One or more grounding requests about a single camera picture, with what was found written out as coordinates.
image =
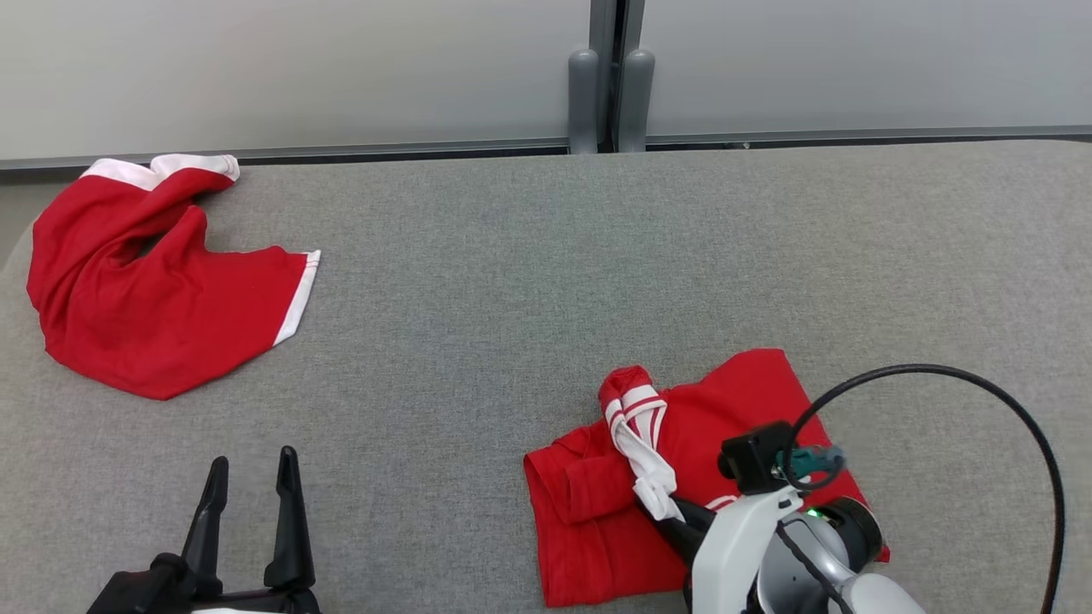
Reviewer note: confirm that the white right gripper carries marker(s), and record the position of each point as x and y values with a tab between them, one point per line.
725	563

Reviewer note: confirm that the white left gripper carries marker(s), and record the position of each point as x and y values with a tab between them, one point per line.
256	604

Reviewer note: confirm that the red and white jersey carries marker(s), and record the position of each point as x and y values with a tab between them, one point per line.
589	529

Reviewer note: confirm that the red shorts with white trim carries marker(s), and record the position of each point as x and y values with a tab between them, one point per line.
153	324

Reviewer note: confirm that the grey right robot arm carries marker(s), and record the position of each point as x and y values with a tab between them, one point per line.
853	529

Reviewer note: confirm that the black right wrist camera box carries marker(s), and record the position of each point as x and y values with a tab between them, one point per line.
755	460

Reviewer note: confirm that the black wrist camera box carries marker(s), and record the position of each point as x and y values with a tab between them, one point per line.
136	593
755	460

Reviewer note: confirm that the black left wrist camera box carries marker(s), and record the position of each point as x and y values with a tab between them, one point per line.
136	593

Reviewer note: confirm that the grey partition base rail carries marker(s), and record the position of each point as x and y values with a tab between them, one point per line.
256	152
853	135

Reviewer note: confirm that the grey cylindrical post bumper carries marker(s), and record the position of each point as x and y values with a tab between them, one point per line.
583	102
636	102

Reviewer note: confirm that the grey partition post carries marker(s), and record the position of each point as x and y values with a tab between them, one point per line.
601	26

